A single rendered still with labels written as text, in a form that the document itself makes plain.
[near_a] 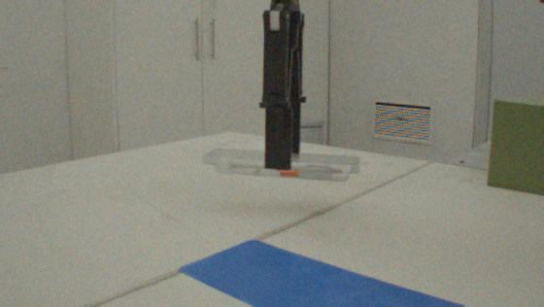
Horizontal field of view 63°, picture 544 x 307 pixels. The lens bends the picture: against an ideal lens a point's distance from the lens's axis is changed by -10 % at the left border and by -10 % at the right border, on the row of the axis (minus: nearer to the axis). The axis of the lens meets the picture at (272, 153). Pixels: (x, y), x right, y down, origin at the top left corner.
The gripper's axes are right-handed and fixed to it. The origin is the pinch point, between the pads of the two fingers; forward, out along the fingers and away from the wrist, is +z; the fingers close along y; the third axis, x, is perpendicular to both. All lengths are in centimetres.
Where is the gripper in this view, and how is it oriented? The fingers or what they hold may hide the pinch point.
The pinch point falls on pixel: (283, 136)
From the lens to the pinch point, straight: 57.7
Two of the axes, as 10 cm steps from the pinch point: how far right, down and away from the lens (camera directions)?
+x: -9.8, -0.6, 2.0
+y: 2.0, -1.9, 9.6
